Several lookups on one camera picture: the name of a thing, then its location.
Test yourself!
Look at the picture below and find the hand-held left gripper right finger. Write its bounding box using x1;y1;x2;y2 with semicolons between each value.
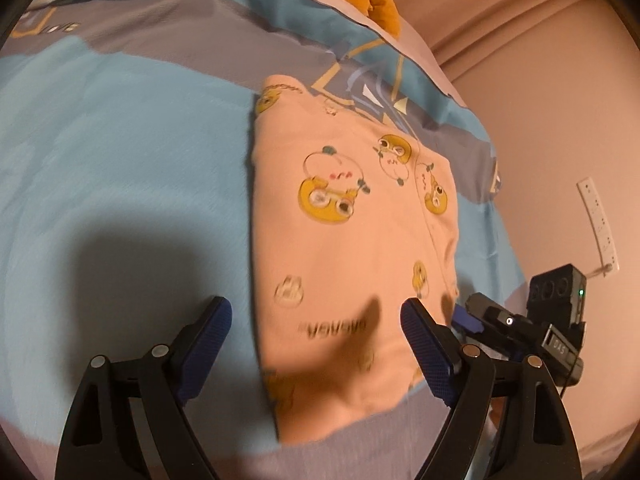
400;297;583;480

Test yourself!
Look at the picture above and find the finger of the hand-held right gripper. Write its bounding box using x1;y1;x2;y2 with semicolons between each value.
450;305;488;341

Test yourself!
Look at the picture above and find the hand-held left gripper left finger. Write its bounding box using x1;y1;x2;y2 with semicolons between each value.
54;295;233;480

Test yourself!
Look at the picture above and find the pink cartoon print shirt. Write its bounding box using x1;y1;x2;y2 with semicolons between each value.
247;74;462;445

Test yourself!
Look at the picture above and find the white power strip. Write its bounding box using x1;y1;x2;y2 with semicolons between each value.
576;176;620;277

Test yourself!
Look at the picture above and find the blue grey patterned quilt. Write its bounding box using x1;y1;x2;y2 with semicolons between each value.
0;0;531;480

